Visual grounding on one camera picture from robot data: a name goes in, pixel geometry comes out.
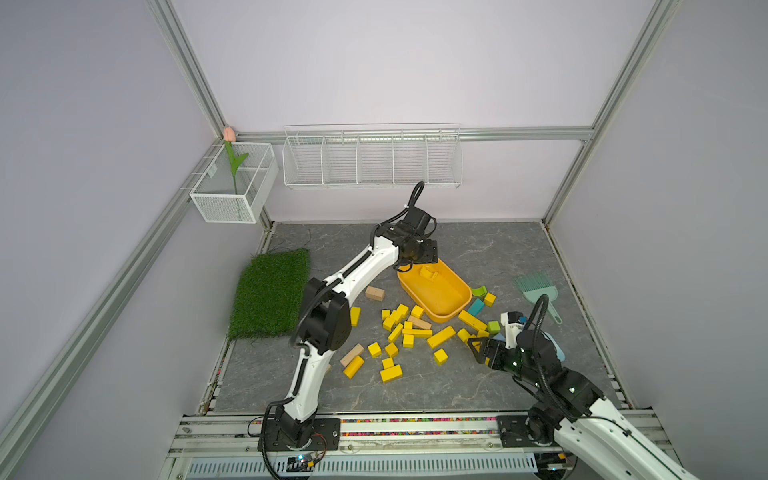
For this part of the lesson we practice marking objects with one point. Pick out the yellow long block by tub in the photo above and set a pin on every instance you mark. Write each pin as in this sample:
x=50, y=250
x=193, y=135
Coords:
x=471, y=321

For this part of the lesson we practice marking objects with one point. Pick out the white mesh corner basket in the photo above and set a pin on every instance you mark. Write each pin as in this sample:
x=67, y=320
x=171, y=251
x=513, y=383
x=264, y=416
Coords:
x=213, y=193

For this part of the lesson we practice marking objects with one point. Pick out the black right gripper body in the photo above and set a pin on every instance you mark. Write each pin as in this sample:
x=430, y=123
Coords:
x=502, y=359

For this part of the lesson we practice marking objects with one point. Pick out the teal block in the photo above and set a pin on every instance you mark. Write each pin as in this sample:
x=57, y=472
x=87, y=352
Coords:
x=476, y=307

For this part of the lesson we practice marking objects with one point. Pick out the pink artificial tulip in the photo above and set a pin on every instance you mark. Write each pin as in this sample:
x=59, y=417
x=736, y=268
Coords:
x=235, y=160

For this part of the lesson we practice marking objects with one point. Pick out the yellow small cube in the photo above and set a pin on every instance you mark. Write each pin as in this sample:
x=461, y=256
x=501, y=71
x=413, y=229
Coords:
x=489, y=299
x=440, y=357

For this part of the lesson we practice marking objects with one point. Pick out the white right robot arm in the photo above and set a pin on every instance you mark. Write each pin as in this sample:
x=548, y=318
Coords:
x=571, y=412

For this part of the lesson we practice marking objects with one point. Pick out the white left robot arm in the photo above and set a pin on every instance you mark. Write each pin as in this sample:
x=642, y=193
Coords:
x=324, y=323

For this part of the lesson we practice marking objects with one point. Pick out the yellow block front long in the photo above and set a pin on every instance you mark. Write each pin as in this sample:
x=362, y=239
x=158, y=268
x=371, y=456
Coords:
x=353, y=367

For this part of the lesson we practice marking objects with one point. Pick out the yellow cube centre left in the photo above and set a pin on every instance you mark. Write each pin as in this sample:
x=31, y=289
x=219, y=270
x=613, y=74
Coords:
x=375, y=350

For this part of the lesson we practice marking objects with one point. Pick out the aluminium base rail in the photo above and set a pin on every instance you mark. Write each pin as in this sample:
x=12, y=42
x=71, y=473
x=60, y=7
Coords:
x=384, y=445

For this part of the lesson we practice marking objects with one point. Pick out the natural wood long block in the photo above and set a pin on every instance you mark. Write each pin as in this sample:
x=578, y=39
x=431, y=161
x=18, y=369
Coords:
x=356, y=351

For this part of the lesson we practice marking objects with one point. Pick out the natural wood centre block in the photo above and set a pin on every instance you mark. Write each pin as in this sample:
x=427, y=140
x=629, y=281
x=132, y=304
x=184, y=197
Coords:
x=419, y=323

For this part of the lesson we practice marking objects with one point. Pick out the green artificial grass mat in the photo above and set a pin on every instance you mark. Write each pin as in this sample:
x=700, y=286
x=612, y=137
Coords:
x=268, y=295

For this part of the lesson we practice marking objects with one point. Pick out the yellow plastic tub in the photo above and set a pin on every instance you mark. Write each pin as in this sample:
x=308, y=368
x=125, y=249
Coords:
x=441, y=299

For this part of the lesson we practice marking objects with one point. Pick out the yellow arch block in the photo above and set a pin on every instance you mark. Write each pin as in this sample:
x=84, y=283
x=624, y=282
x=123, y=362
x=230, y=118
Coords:
x=428, y=273

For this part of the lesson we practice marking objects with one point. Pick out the yellow flat horizontal block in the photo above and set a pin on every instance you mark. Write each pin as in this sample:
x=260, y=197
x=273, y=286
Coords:
x=418, y=333

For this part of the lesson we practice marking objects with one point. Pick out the green small cube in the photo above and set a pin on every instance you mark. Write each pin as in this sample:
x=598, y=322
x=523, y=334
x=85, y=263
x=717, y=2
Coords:
x=493, y=327

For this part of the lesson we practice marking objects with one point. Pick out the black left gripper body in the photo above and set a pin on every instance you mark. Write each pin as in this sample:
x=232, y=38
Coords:
x=423, y=253

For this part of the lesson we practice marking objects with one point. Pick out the green plastic dustpan brush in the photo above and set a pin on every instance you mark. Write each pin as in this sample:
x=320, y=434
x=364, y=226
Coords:
x=534, y=285

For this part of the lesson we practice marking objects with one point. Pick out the yellow small cube far right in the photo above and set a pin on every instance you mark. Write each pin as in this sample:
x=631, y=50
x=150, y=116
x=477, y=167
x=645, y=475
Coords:
x=489, y=299

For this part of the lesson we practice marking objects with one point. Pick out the white wire shelf basket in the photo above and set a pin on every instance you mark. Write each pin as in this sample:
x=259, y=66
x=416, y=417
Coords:
x=336, y=156

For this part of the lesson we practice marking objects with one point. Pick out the yellow block bottom wide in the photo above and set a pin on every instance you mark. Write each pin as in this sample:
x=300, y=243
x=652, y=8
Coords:
x=391, y=373

